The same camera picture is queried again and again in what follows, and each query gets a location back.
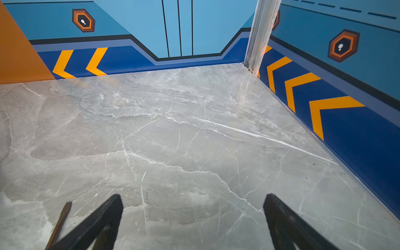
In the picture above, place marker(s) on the black yellow handled screwdriver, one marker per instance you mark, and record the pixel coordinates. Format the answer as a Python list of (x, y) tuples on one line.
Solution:
[(63, 215)]

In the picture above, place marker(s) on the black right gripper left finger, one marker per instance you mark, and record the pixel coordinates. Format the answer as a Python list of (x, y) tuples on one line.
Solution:
[(99, 230)]

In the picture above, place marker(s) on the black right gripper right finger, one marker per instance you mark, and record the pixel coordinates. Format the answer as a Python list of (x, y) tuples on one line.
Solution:
[(289, 231)]

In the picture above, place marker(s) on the aluminium corner post right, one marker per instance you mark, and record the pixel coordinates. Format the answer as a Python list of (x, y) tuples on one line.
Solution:
[(265, 14)]

